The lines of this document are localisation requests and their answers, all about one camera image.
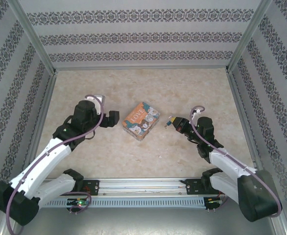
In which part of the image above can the orange LOVE tin box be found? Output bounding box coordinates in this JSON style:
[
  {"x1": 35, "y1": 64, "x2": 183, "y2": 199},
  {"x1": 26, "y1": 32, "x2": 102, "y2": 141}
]
[{"x1": 121, "y1": 101, "x2": 162, "y2": 142}]

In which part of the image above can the small board with green light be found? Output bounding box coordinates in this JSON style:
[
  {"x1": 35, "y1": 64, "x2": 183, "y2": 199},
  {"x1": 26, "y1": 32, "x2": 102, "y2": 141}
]
[
  {"x1": 205, "y1": 197, "x2": 222, "y2": 211},
  {"x1": 67, "y1": 198, "x2": 89, "y2": 208}
]

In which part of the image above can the grey metal panel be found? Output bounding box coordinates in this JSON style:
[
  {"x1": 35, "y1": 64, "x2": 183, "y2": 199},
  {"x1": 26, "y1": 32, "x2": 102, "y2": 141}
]
[{"x1": 10, "y1": 207, "x2": 281, "y2": 235}]

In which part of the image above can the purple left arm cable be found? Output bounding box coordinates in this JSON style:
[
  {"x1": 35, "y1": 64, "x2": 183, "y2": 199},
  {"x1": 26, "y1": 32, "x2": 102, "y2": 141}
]
[{"x1": 6, "y1": 94, "x2": 104, "y2": 235}]

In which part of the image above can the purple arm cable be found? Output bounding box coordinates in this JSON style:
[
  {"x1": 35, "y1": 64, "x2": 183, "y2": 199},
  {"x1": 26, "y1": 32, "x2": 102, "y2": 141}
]
[
  {"x1": 190, "y1": 105, "x2": 283, "y2": 218},
  {"x1": 6, "y1": 94, "x2": 104, "y2": 235}
]

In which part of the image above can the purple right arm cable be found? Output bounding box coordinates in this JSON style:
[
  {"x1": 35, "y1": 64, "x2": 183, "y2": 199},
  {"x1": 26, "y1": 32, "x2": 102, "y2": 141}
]
[{"x1": 190, "y1": 105, "x2": 283, "y2": 218}]

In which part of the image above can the aluminium side rail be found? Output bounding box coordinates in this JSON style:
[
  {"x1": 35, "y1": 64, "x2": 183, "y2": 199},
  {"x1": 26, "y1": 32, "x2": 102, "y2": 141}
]
[
  {"x1": 225, "y1": 68, "x2": 266, "y2": 177},
  {"x1": 21, "y1": 70, "x2": 59, "y2": 179}
]

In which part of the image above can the aluminium back rail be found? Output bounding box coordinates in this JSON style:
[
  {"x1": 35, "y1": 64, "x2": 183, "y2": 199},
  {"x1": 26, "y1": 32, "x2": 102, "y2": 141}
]
[{"x1": 54, "y1": 65, "x2": 230, "y2": 71}]

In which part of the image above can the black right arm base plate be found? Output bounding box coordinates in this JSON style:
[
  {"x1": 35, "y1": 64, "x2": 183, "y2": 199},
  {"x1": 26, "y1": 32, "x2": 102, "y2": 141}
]
[{"x1": 185, "y1": 178, "x2": 214, "y2": 196}]

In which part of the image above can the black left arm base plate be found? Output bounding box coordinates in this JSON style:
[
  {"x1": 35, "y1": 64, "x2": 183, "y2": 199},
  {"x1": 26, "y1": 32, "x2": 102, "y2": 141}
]
[{"x1": 81, "y1": 180, "x2": 100, "y2": 196}]

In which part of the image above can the aluminium mounting rail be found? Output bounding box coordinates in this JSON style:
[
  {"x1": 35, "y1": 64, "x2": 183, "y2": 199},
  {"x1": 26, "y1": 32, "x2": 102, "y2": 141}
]
[{"x1": 39, "y1": 176, "x2": 278, "y2": 198}]

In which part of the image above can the slotted grey cable duct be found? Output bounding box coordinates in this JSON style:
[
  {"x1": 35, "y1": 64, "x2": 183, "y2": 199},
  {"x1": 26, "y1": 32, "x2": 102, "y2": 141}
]
[{"x1": 39, "y1": 197, "x2": 206, "y2": 209}]

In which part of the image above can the aluminium frame post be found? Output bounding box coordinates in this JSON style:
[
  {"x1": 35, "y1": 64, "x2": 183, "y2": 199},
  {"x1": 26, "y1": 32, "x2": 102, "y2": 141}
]
[
  {"x1": 226, "y1": 0, "x2": 274, "y2": 71},
  {"x1": 5, "y1": 0, "x2": 57, "y2": 74}
]

